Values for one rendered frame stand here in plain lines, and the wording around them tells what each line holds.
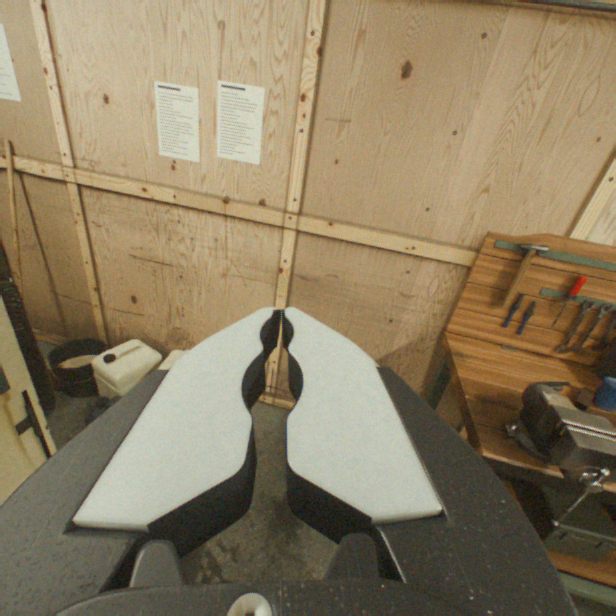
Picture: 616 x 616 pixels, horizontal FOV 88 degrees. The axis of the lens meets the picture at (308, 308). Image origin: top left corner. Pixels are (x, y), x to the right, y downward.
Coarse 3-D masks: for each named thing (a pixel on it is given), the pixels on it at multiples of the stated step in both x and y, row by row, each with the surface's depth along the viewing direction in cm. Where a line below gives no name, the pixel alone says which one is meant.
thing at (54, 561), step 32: (128, 416) 7; (64, 448) 6; (96, 448) 6; (32, 480) 6; (64, 480) 6; (96, 480) 6; (0, 512) 5; (32, 512) 5; (64, 512) 5; (0, 544) 5; (32, 544) 5; (64, 544) 5; (96, 544) 5; (128, 544) 5; (0, 576) 5; (32, 576) 5; (64, 576) 5; (96, 576) 5; (128, 576) 5; (0, 608) 4; (32, 608) 4
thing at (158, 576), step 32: (160, 544) 5; (352, 544) 5; (160, 576) 5; (352, 576) 5; (64, 608) 4; (96, 608) 4; (128, 608) 4; (160, 608) 4; (192, 608) 4; (224, 608) 4; (256, 608) 4; (288, 608) 4; (320, 608) 4; (352, 608) 4; (384, 608) 4; (416, 608) 4; (448, 608) 4
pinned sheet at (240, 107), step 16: (224, 96) 137; (240, 96) 136; (256, 96) 135; (224, 112) 140; (240, 112) 139; (256, 112) 137; (224, 128) 143; (240, 128) 142; (256, 128) 140; (224, 144) 146; (240, 144) 145; (256, 144) 143; (240, 160) 148; (256, 160) 146
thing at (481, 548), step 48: (384, 384) 8; (432, 432) 7; (432, 480) 6; (480, 480) 6; (384, 528) 5; (432, 528) 5; (480, 528) 5; (528, 528) 5; (384, 576) 5; (432, 576) 5; (480, 576) 5; (528, 576) 5
